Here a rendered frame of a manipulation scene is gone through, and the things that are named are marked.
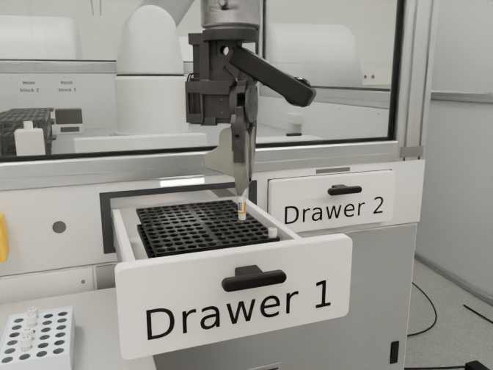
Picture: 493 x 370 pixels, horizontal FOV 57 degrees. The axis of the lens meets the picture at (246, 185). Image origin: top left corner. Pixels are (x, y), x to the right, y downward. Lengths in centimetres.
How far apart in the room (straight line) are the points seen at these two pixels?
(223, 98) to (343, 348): 73
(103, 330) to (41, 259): 20
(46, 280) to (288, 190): 47
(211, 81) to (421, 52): 57
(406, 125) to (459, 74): 172
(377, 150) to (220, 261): 56
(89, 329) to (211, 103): 38
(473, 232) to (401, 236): 161
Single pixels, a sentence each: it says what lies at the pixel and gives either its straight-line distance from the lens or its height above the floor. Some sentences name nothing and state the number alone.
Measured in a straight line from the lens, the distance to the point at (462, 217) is 275.
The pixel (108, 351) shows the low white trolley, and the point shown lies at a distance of 69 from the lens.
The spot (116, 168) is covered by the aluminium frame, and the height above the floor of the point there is 97.
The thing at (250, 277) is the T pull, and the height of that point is 91.
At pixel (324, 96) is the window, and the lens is 94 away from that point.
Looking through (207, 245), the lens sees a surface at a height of 90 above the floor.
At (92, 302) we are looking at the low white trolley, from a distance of 82.
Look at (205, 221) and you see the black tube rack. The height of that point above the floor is 90.
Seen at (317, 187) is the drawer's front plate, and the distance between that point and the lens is 92.
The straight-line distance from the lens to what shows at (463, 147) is 271.
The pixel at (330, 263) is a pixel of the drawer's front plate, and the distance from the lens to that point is 59.
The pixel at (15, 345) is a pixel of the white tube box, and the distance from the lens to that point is 67.
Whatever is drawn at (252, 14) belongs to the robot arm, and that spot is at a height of 120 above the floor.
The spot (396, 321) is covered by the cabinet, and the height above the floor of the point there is 55.
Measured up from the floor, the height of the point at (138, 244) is 84.
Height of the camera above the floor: 112
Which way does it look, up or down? 13 degrees down
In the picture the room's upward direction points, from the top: straight up
